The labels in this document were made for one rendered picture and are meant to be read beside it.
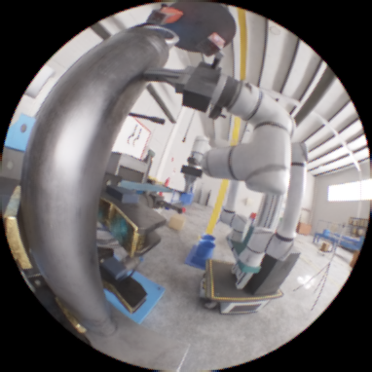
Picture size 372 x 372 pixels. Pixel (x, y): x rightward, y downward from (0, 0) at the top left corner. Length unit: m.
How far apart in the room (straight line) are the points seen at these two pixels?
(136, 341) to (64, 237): 0.85
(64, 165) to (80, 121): 0.06
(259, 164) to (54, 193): 0.31
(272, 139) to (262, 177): 0.07
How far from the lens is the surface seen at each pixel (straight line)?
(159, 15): 0.91
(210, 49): 0.83
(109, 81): 0.22
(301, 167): 0.73
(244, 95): 0.23
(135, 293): 0.68
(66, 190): 0.19
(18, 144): 0.51
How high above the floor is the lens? 1.12
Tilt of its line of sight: 1 degrees up
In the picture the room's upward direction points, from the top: 17 degrees clockwise
